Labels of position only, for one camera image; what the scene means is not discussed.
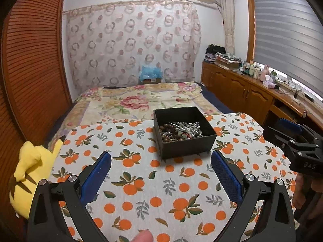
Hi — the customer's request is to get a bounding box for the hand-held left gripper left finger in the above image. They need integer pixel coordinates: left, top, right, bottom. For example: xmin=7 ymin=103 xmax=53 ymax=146
xmin=26 ymin=151 xmax=112 ymax=242

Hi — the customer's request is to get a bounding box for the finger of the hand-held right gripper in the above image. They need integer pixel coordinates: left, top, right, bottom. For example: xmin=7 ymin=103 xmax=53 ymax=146
xmin=276 ymin=118 xmax=303 ymax=139
xmin=262 ymin=126 xmax=295 ymax=157

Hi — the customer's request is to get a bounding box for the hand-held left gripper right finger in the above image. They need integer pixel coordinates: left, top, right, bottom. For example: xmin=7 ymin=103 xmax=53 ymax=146
xmin=211 ymin=150 xmax=297 ymax=242

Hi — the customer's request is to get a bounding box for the black square box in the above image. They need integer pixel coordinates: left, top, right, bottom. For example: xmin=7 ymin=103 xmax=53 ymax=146
xmin=153 ymin=106 xmax=217 ymax=160

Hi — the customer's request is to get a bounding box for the white pearl necklace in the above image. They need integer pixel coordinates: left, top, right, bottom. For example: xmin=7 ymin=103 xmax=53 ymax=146
xmin=188 ymin=128 xmax=204 ymax=139

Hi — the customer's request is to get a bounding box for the silver beaded hair ornament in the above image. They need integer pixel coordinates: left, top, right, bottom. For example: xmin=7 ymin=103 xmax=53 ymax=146
xmin=170 ymin=121 xmax=200 ymax=133

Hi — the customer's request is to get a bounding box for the brown wooden bead bracelet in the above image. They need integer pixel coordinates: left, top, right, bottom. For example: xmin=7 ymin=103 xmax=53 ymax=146
xmin=159 ymin=123 xmax=188 ymax=142

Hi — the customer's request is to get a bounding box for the person's right hand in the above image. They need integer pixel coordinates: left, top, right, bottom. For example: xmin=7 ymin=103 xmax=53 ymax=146
xmin=293 ymin=173 xmax=323 ymax=210

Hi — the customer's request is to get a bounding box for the person's left hand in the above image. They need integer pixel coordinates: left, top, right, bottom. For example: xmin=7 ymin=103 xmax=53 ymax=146
xmin=132 ymin=229 xmax=153 ymax=242

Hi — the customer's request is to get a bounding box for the pink tissue pack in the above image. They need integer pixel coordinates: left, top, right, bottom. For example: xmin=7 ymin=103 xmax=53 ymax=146
xmin=262 ymin=77 xmax=277 ymax=89

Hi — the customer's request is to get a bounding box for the pink bottle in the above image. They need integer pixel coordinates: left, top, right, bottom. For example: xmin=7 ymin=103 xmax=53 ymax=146
xmin=260 ymin=65 xmax=270 ymax=81

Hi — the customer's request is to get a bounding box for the wooden cabinet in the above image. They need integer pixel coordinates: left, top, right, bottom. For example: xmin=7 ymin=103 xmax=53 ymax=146
xmin=201 ymin=60 xmax=323 ymax=142

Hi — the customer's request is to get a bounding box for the orange fruit print cloth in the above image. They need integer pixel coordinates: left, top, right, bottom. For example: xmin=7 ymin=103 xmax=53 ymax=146
xmin=47 ymin=112 xmax=297 ymax=242

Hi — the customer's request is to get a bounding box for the group of bottles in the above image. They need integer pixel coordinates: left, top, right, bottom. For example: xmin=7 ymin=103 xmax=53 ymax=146
xmin=238 ymin=60 xmax=261 ymax=79

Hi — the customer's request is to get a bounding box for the yellow plush toy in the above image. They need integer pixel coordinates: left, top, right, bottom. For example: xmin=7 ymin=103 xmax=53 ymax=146
xmin=9 ymin=137 xmax=63 ymax=218

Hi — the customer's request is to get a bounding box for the floral blanket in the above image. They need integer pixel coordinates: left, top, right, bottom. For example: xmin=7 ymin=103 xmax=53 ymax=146
xmin=48 ymin=81 xmax=222 ymax=152

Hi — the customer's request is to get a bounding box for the pile of folded cloths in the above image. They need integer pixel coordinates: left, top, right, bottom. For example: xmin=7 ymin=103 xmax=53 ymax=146
xmin=214 ymin=52 xmax=243 ymax=70

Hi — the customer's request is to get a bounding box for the grey window blind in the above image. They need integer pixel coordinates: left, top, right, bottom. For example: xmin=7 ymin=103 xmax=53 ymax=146
xmin=252 ymin=0 xmax=323 ymax=99

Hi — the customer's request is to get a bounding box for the stack of dark clothes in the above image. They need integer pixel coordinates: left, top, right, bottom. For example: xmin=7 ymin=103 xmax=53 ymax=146
xmin=204 ymin=44 xmax=226 ymax=63

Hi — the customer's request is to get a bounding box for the blue plastic bag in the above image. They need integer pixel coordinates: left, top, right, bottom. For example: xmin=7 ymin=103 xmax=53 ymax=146
xmin=139 ymin=65 xmax=163 ymax=81

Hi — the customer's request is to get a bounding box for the cream lace curtain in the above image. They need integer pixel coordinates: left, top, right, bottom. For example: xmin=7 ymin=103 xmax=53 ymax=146
xmin=218 ymin=0 xmax=236 ymax=54

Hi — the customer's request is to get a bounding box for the brown louvred wardrobe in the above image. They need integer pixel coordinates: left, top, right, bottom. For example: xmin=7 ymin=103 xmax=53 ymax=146
xmin=0 ymin=0 xmax=73 ymax=232

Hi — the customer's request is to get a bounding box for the white power strip with cables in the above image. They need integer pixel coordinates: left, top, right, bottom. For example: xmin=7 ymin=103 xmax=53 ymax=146
xmin=276 ymin=79 xmax=316 ymax=107

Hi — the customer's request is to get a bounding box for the wooden window frame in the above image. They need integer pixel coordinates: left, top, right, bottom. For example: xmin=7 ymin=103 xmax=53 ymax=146
xmin=246 ymin=0 xmax=258 ymax=63

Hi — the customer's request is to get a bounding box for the ring patterned wall curtain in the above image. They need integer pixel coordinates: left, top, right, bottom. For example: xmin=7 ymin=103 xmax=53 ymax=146
xmin=63 ymin=0 xmax=202 ymax=96

